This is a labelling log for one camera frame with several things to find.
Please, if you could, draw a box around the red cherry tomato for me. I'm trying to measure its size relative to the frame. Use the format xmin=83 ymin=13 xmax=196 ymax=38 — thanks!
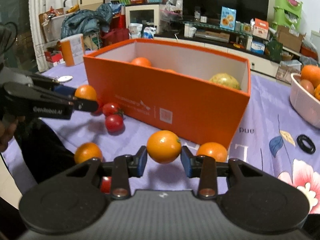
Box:
xmin=100 ymin=177 xmax=112 ymax=194
xmin=105 ymin=114 xmax=124 ymax=133
xmin=103 ymin=102 xmax=124 ymax=117

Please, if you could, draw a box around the orange in basket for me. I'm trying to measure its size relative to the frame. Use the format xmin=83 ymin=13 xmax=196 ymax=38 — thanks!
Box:
xmin=301 ymin=64 xmax=320 ymax=88
xmin=314 ymin=84 xmax=320 ymax=101

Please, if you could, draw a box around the white plastic basket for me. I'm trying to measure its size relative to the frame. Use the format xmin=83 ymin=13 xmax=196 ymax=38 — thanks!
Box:
xmin=290 ymin=73 xmax=320 ymax=128

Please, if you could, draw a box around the blue jacket pile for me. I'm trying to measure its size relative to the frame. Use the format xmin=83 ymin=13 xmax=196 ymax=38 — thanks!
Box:
xmin=60 ymin=3 xmax=121 ymax=39

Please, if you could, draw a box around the orange cardboard box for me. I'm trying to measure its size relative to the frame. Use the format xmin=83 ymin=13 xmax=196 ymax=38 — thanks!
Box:
xmin=84 ymin=38 xmax=251 ymax=147

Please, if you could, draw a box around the black rubber ring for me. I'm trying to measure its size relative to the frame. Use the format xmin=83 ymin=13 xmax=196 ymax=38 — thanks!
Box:
xmin=296 ymin=134 xmax=316 ymax=155

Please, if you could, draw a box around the green plastic shelf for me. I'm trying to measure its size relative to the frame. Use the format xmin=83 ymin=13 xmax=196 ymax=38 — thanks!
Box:
xmin=272 ymin=0 xmax=303 ymax=31

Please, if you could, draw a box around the person left hand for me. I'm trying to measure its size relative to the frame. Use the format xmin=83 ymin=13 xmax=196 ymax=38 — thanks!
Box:
xmin=0 ymin=116 xmax=25 ymax=152

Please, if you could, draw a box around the kumquat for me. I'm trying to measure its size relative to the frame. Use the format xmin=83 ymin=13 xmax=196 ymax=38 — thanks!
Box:
xmin=146 ymin=130 xmax=182 ymax=164
xmin=74 ymin=85 xmax=97 ymax=101
xmin=196 ymin=142 xmax=228 ymax=162
xmin=74 ymin=142 xmax=103 ymax=164

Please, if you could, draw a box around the red cherry tomato front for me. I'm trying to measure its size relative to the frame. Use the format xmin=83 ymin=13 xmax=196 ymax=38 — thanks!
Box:
xmin=100 ymin=177 xmax=112 ymax=194

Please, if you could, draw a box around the orange in basket back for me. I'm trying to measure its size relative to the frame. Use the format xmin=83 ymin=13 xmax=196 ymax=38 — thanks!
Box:
xmin=301 ymin=64 xmax=320 ymax=88

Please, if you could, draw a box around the brown kiwi in basket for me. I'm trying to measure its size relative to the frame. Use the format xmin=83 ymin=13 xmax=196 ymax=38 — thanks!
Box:
xmin=300 ymin=79 xmax=315 ymax=96

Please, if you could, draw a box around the large orange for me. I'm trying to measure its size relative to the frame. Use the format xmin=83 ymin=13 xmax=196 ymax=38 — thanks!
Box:
xmin=131 ymin=57 xmax=152 ymax=67

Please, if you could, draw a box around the blue snack bag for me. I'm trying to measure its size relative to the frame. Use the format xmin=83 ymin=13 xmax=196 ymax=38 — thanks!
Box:
xmin=220 ymin=7 xmax=236 ymax=30

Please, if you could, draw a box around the orange in basket front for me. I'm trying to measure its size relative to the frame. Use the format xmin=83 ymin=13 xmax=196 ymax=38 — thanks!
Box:
xmin=314 ymin=84 xmax=320 ymax=101

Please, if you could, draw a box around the white small cabinet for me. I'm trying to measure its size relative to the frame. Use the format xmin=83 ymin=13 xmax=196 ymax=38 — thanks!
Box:
xmin=125 ymin=3 xmax=161 ymax=34

